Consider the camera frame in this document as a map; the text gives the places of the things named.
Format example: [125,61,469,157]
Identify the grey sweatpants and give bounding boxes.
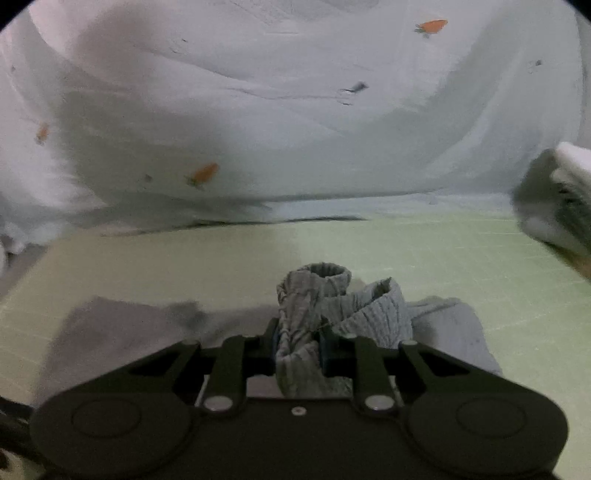
[33,263,502,406]

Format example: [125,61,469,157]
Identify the green grid mat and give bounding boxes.
[1,214,590,479]

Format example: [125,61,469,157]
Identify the light blue carrot-print quilt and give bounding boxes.
[1,1,590,244]

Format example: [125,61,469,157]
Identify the white folded garment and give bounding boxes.
[551,142,591,194]

